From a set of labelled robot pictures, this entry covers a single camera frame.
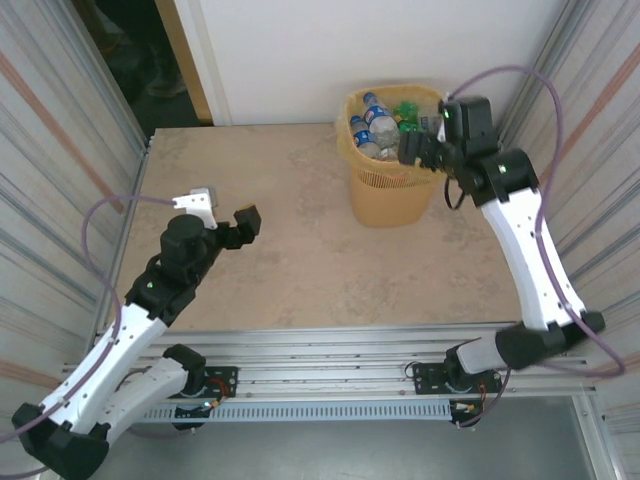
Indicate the clear bottle grey label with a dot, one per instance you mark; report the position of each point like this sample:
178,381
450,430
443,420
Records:
429,121

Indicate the green bottle yellow cap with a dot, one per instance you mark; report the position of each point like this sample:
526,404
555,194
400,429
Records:
406,114

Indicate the clear Pepsi bottle blue cap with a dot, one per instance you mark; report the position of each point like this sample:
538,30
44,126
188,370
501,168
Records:
375,115

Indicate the clear bottle blue label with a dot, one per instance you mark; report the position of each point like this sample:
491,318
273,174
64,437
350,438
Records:
362,137

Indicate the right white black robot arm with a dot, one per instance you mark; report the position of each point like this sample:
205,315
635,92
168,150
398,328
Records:
530,260

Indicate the orange plastic waste bin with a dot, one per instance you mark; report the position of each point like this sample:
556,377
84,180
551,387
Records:
390,200

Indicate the yellow plastic bin liner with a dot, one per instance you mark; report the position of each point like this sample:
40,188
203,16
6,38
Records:
360,170

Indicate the corrugated translucent side panel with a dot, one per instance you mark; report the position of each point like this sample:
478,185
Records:
50,150
600,150

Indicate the yellow power connector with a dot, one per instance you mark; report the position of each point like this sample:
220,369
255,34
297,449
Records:
212,403
467,407

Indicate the aluminium table frame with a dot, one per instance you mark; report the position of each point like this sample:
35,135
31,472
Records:
320,345

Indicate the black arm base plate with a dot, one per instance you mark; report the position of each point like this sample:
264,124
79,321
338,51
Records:
225,380
427,375

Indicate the wooden door frame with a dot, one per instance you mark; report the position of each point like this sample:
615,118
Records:
182,60

